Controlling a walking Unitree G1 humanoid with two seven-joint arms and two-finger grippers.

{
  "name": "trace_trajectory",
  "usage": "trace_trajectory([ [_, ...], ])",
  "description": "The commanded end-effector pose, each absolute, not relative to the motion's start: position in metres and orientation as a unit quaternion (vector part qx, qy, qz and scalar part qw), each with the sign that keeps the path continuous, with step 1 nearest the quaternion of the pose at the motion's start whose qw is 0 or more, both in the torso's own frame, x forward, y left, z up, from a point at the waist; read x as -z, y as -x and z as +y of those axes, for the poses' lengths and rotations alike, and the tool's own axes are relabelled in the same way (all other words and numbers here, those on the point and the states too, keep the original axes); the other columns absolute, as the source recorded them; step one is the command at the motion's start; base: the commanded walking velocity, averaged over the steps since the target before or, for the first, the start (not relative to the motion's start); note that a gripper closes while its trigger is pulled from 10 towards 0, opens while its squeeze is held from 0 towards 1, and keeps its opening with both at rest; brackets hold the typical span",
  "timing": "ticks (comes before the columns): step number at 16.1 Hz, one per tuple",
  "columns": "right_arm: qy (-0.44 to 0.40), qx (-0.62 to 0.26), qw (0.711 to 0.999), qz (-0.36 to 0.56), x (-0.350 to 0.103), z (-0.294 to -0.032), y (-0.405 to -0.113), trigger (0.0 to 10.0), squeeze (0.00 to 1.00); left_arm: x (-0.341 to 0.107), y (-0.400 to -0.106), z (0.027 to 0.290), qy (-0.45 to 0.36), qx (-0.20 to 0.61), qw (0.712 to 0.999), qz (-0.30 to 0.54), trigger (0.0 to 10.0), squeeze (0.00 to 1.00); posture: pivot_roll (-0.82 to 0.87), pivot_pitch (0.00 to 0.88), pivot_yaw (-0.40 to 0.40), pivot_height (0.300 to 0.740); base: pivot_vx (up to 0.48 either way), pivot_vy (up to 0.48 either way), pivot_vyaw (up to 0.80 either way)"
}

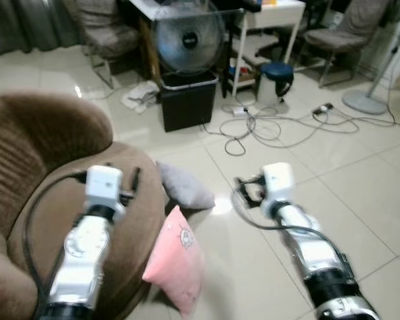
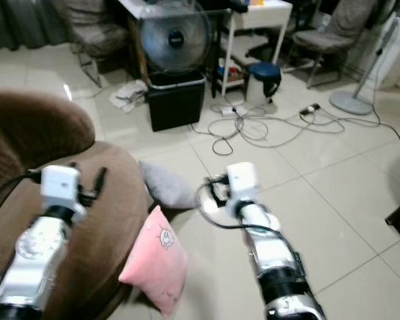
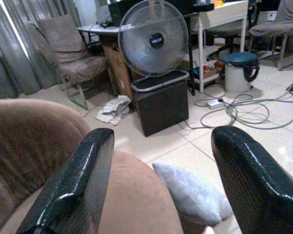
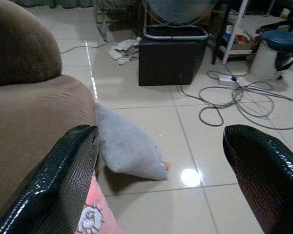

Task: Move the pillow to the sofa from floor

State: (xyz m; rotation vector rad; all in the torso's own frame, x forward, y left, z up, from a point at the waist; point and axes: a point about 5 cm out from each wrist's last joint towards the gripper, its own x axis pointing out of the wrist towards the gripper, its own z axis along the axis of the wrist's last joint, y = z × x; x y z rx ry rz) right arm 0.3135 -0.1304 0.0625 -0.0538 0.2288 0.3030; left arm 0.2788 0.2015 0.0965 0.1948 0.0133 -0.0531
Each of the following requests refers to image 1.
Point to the pink pillow with cartoon print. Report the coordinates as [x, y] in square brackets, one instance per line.
[176, 266]

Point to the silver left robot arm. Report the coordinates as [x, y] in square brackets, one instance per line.
[83, 260]

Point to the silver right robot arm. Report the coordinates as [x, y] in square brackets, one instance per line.
[313, 256]

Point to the grey pillow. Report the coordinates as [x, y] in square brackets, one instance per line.
[185, 188]

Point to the round grey floor fan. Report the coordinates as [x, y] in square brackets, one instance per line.
[188, 40]

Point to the white power strip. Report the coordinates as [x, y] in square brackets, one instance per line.
[240, 111]

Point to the crumpled white cloth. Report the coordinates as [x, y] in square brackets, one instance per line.
[141, 96]

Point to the black plastic bin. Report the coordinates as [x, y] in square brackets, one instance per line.
[188, 103]

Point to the colourful package stack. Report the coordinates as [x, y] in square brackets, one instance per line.
[241, 72]

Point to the brown cushioned metal chair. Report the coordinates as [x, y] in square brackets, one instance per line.
[110, 36]
[343, 33]

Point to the white table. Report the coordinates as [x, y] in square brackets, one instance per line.
[280, 14]

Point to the orange box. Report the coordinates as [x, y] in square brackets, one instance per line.
[269, 2]

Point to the grey curtain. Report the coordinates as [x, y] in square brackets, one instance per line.
[26, 23]

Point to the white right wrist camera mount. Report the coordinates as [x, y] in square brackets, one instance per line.
[278, 181]

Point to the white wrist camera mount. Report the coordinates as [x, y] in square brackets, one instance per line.
[278, 181]
[103, 183]

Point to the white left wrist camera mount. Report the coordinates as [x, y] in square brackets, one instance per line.
[103, 183]

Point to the grey pedestal fan stand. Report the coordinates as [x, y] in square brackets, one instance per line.
[363, 102]

